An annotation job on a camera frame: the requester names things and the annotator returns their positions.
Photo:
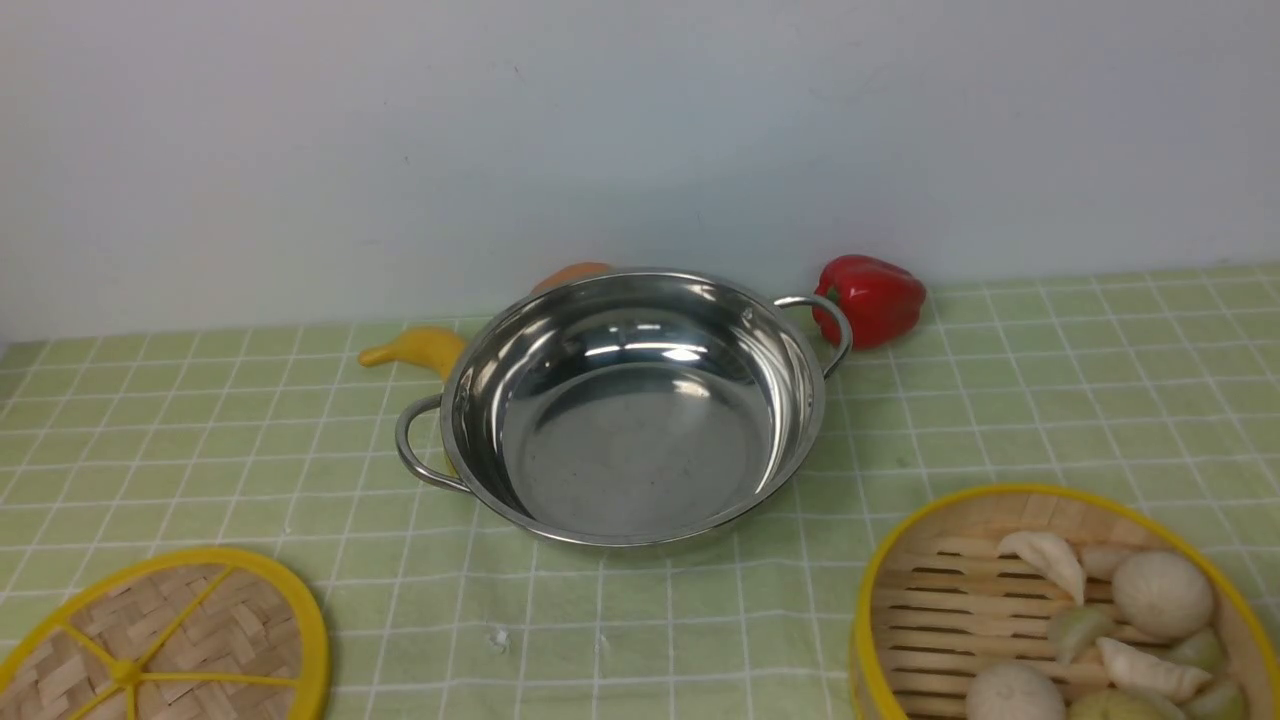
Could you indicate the yellow rimmed bamboo steamer basket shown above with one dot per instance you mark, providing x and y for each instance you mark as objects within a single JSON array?
[{"x": 941, "y": 602}]

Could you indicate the yellow woven bamboo steamer lid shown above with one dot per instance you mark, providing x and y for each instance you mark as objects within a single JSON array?
[{"x": 208, "y": 633}]

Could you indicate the stainless steel pot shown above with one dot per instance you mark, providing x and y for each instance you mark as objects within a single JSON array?
[{"x": 633, "y": 408}]

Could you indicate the orange fruit behind pot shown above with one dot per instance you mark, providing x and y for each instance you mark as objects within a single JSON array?
[{"x": 571, "y": 273}]

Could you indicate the yellow banana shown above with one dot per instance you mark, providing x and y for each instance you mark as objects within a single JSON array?
[{"x": 428, "y": 346}]

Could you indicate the red bell pepper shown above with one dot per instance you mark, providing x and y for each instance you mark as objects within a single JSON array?
[{"x": 882, "y": 301}]

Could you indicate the green checkered tablecloth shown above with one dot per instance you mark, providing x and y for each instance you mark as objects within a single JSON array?
[{"x": 1157, "y": 390}]

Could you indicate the white crescent dumpling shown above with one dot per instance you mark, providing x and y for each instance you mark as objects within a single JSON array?
[
  {"x": 1051, "y": 556},
  {"x": 1133, "y": 670}
]

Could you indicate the round white bun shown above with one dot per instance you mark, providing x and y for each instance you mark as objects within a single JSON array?
[
  {"x": 1163, "y": 594},
  {"x": 1013, "y": 691}
]

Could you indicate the pale green round bun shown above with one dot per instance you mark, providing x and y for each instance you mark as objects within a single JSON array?
[{"x": 1113, "y": 704}]

